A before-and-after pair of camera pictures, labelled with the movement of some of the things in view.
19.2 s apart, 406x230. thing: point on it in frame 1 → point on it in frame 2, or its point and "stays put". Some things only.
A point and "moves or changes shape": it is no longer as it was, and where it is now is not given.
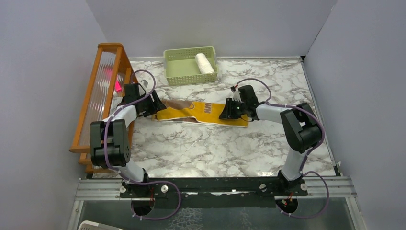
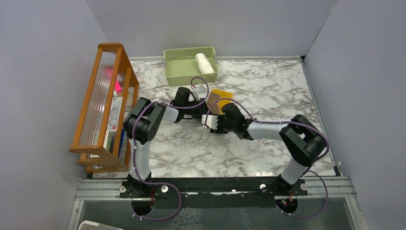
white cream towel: (204, 64) stays put
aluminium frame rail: (318, 187) stays put
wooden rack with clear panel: (112, 70) stays put
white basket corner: (88, 225) stays put
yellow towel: (196, 111) moves or changes shape
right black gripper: (228, 112) → (219, 130)
